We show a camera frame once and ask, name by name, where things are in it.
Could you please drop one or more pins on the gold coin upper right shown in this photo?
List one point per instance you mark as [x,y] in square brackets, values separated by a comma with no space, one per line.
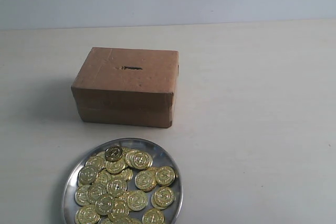
[141,160]

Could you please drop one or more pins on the gold coin middle right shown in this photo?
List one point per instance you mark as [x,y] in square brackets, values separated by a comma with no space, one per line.
[145,181]

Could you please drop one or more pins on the gold coin right edge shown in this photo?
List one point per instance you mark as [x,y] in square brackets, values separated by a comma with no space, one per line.
[164,196]

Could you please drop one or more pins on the gold coin lower right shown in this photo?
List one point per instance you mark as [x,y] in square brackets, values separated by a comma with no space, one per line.
[153,216]

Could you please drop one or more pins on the brown cardboard slotted box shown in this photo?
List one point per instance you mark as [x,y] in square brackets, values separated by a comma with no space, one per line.
[127,86]

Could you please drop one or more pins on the gold coin lower centre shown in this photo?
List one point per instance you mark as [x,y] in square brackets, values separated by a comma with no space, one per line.
[137,200]

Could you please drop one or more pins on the gold coin upper left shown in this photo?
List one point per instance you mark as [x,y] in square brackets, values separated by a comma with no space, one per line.
[88,174]

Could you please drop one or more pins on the dark gold coin on top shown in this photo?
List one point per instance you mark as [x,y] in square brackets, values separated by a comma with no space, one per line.
[113,153]

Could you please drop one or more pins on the round steel plate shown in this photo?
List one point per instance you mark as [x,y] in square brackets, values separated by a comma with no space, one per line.
[160,157]

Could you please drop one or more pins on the gold coin bottom left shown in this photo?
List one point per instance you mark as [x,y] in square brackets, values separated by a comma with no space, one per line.
[87,214]

